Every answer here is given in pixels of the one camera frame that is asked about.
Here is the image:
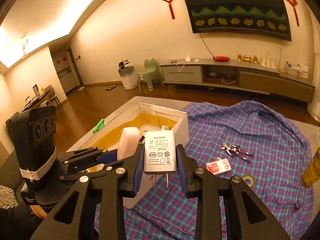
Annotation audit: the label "dining table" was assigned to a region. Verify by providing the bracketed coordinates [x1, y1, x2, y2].
[24, 90, 50, 110]

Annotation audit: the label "amber glass jars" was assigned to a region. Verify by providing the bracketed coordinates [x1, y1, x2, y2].
[237, 54, 258, 63]

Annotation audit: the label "silver toy figure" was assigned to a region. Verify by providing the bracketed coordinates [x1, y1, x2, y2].
[219, 142, 255, 162]

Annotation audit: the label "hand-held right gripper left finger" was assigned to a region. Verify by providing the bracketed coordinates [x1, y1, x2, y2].
[30, 144, 145, 240]

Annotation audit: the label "green plastic item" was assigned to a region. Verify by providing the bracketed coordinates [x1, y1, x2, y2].
[93, 118, 105, 134]

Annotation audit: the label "yellow plastic liner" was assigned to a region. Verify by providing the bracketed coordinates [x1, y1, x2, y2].
[86, 112, 178, 155]

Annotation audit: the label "wall television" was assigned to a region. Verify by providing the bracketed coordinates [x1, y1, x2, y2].
[179, 0, 292, 42]

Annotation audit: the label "white desk organizer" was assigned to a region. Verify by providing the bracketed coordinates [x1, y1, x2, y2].
[285, 61, 309, 79]

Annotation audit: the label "blue plaid shirt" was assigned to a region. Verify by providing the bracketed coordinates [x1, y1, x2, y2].
[94, 100, 315, 240]

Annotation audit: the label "green tape roll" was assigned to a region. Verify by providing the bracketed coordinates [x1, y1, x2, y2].
[241, 174, 256, 185]

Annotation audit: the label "person's left forearm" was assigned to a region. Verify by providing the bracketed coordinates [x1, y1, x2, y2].
[31, 204, 48, 218]

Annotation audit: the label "dark leafy plant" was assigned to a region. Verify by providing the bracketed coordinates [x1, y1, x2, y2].
[118, 58, 132, 73]

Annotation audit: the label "grey television cabinet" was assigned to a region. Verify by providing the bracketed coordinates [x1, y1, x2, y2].
[159, 58, 315, 103]

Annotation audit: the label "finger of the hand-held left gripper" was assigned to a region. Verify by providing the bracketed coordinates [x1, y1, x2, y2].
[59, 160, 125, 183]
[57, 147, 120, 164]

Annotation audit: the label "white cardboard box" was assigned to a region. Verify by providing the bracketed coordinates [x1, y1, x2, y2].
[82, 102, 188, 209]

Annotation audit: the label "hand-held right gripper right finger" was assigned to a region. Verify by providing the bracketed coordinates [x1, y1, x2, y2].
[175, 144, 292, 240]

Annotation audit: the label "green plastic chair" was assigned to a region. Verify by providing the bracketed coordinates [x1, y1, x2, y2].
[137, 58, 160, 91]

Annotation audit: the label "pendant ceiling lamp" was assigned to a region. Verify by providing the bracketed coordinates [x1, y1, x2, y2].
[20, 33, 30, 55]

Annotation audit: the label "white curtain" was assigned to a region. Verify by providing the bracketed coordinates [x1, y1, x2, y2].
[307, 80, 320, 123]

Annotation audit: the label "white power adapter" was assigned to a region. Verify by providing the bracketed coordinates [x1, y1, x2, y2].
[143, 131, 178, 190]

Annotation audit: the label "white cylindrical bin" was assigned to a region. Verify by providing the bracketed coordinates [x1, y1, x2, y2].
[119, 65, 138, 90]

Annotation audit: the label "dining chair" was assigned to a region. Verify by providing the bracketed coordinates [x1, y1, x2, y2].
[44, 85, 63, 113]

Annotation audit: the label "yellow oil bottle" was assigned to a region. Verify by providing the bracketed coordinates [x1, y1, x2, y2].
[302, 147, 320, 188]

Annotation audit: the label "red and white small box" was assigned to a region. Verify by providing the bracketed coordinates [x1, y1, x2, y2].
[206, 158, 232, 175]

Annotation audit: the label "clear glass cups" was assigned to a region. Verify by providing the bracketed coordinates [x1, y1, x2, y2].
[260, 51, 275, 68]

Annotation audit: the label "white cream tube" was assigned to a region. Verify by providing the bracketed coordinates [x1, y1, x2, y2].
[117, 127, 140, 160]

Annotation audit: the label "striped pillow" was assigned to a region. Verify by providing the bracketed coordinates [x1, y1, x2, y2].
[0, 185, 19, 210]

